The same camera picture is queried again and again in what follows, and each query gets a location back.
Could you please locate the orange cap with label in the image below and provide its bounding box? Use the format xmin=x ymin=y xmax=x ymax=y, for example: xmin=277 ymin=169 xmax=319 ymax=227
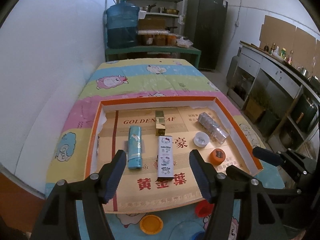
xmin=209 ymin=148 xmax=226 ymax=166

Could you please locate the teal patterned box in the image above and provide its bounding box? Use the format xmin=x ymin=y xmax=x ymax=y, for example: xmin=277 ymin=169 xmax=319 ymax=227
xmin=127 ymin=126 xmax=142 ymax=170

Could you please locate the white bottle cap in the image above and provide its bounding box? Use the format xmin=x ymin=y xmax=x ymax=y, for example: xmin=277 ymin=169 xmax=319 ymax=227
xmin=193 ymin=132 xmax=210 ymax=148

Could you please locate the red bottle cap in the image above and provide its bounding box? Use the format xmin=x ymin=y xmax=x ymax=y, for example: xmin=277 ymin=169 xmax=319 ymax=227
xmin=195 ymin=200 xmax=214 ymax=218

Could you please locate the white Hello Kitty box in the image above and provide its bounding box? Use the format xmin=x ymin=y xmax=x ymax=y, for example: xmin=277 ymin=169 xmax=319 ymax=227
xmin=157 ymin=136 xmax=174 ymax=181

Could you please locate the gold perfume box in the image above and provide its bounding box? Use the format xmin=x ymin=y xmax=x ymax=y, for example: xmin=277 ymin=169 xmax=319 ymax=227
xmin=155 ymin=110 xmax=165 ymax=136

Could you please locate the plain orange bottle cap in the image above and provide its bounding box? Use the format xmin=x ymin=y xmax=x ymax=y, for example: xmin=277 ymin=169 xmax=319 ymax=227
xmin=139 ymin=215 xmax=164 ymax=235

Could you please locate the orange rimmed cardboard tray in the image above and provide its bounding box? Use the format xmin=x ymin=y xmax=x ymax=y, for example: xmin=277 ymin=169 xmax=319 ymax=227
xmin=85 ymin=96 xmax=263 ymax=213

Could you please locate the white kitchen counter cabinet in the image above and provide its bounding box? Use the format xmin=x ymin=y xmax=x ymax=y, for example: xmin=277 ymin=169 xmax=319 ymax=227
xmin=227 ymin=42 xmax=319 ymax=157

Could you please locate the colourful cartoon quilt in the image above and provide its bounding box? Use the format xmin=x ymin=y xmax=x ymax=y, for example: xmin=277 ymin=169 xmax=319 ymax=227
xmin=46 ymin=58 xmax=284 ymax=239

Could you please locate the green low bench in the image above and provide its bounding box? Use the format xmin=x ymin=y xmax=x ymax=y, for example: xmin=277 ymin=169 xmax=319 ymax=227
xmin=105 ymin=46 xmax=201 ymax=68

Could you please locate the blue water jug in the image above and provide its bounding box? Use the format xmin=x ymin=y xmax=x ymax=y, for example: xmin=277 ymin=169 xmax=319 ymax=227
xmin=106 ymin=0 xmax=139 ymax=49

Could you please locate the brown cardboard box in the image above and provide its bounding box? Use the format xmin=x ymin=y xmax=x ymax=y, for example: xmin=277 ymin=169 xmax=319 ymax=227
xmin=138 ymin=17 xmax=166 ymax=30

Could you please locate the dark green refrigerator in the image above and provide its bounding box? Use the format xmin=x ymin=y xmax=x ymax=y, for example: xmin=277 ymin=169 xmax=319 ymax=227
xmin=184 ymin=0 xmax=228 ymax=71

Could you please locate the green wall shelf unit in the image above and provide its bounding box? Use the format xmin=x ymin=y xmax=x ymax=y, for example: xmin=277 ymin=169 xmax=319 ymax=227
xmin=120 ymin=0 xmax=187 ymax=34

